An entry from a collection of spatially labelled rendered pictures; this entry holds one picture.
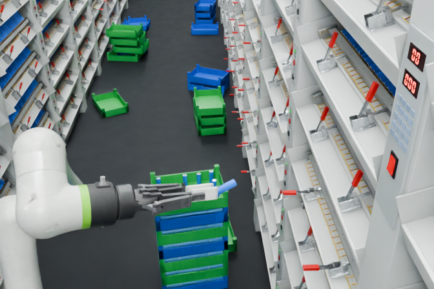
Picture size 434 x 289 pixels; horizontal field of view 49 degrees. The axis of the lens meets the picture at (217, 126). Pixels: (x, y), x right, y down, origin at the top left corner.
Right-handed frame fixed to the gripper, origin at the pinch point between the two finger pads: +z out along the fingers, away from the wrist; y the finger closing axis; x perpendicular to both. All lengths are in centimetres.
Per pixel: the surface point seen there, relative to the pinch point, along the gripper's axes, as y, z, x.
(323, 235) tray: -10.2, 28.6, 10.6
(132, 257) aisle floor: 115, 14, 81
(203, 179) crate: 87, 38, 32
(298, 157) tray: 18.6, 39.6, 0.6
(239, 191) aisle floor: 137, 84, 63
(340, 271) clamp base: -22.4, 24.4, 12.9
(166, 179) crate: 90, 22, 31
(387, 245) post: -48, 9, -9
